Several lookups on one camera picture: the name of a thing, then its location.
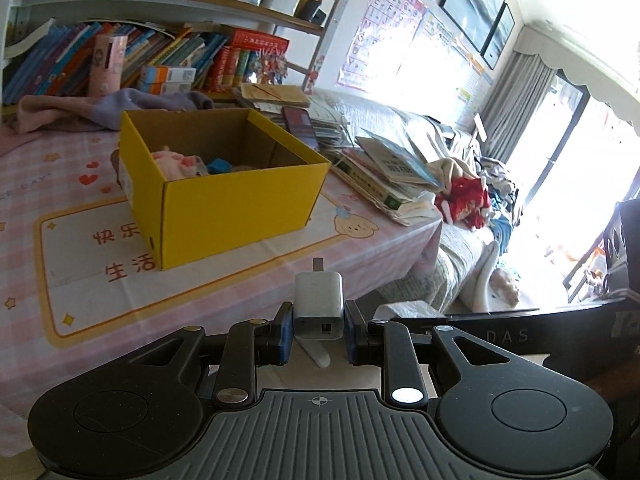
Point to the white bookshelf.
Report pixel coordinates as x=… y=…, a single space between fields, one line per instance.
x=125 y=7

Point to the grey covered sofa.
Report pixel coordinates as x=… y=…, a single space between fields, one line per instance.
x=450 y=260

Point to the pink and purple cloth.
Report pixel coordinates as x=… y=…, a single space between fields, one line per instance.
x=100 y=107

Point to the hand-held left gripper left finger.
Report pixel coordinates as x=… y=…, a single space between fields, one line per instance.
x=286 y=335

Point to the alphabet wall poster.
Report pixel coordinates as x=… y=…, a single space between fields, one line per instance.
x=380 y=30

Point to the red and white fabric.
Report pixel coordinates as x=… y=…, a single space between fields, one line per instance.
x=462 y=200

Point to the cream square eraser block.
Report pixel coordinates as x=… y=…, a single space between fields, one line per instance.
x=317 y=300

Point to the dark smartphone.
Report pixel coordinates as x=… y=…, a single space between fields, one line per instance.
x=300 y=125

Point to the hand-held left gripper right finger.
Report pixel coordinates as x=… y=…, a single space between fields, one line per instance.
x=350 y=335

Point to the stack of books and papers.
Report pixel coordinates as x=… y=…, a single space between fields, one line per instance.
x=390 y=170

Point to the row of blue books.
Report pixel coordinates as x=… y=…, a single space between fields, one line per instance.
x=50 y=60

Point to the pink cylindrical device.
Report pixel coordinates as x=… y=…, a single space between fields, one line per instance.
x=106 y=65

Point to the orange and white small box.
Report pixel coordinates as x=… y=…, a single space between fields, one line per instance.
x=170 y=74
x=170 y=87

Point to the colourful wall chart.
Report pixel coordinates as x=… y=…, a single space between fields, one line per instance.
x=460 y=60

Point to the pile of clothes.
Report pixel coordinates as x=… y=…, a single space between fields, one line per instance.
x=502 y=195

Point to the grey curtain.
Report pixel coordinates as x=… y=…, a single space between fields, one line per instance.
x=520 y=110

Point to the yellow cardboard box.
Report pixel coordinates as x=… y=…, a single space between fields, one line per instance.
x=225 y=210

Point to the stack of brown envelopes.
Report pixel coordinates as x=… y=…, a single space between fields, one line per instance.
x=272 y=92

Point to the row of red books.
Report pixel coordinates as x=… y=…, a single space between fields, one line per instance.
x=250 y=42

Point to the pink plush toy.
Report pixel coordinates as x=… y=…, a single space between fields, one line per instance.
x=175 y=162

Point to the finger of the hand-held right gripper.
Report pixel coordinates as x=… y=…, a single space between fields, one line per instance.
x=450 y=321

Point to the small black device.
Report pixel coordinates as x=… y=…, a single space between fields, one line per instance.
x=312 y=11

